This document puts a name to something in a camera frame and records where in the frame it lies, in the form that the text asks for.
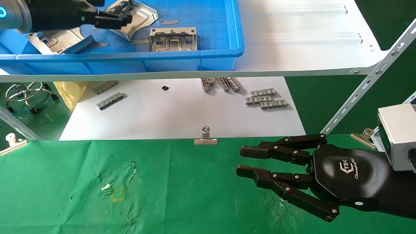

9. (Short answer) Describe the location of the blue cable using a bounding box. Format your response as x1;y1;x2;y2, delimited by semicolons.
0;109;33;127

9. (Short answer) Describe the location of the white flat board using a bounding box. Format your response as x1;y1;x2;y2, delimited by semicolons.
59;77;306;141

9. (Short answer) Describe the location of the brass binder clip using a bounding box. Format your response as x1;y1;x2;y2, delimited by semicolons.
350;128;377;150
0;133;28;156

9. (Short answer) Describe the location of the silver binder clip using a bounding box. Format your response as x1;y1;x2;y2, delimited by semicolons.
194;126;218;145

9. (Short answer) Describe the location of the green table cloth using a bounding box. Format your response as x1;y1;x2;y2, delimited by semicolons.
0;135;416;234

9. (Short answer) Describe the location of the yellow cloth bag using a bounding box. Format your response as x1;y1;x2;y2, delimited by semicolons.
54;81;88;112

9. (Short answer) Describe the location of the white metal shelf board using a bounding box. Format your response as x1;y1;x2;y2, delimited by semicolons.
0;0;389;83

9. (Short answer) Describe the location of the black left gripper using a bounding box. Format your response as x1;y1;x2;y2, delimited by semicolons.
28;0;133;32

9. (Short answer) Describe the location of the blue plastic tray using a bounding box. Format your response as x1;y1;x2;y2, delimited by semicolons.
0;0;245;75

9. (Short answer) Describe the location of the brass binder clip right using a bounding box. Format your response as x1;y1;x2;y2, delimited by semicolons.
350;128;377;150

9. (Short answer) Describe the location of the stamped metal bracket part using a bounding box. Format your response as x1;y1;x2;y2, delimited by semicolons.
26;28;96;55
104;0;160;43
149;27;199;52

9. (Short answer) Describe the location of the chrome chair base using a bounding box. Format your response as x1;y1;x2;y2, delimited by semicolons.
5;82;59;114

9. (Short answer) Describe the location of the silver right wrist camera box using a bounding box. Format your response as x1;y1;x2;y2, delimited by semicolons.
377;103;416;172

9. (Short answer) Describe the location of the white perforated shelf brace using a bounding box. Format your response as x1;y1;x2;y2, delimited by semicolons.
322;19;416;134

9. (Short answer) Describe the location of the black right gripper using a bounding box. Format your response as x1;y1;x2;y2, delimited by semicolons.
236;133;390;223

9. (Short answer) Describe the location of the brass binder clip left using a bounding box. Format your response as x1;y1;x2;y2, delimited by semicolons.
0;133;28;156

